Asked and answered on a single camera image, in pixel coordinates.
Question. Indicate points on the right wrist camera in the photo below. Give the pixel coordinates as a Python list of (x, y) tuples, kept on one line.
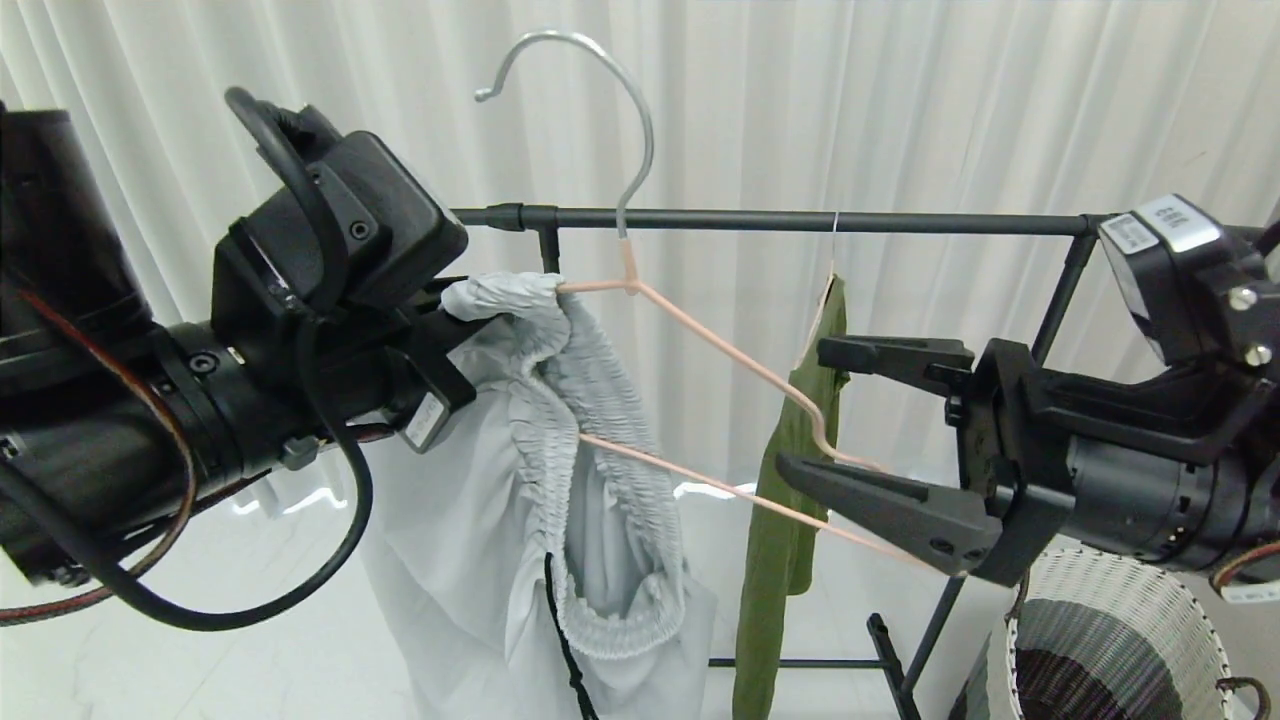
[(1180, 290)]

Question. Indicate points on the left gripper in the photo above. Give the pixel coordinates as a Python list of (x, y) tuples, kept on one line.
[(120, 450)]

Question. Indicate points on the white laundry basket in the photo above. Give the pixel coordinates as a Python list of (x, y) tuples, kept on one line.
[(1120, 580)]

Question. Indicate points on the pink clothes hanger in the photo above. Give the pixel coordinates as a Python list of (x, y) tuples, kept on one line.
[(628, 262), (835, 240)]

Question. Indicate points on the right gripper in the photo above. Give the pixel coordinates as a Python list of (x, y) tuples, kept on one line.
[(1130, 500)]

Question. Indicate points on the black clothes rack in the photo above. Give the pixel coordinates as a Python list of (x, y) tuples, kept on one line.
[(750, 219)]

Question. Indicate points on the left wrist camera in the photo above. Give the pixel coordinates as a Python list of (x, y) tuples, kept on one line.
[(380, 220)]

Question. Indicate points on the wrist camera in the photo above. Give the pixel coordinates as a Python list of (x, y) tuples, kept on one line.
[(380, 220), (1180, 290)]

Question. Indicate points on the pale grey shorts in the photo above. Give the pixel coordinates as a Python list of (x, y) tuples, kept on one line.
[(470, 560)]

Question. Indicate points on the white curtain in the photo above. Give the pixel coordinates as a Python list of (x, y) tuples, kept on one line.
[(800, 90)]

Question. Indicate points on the green long-sleeved shirt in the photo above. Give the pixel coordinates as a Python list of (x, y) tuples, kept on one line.
[(790, 500)]

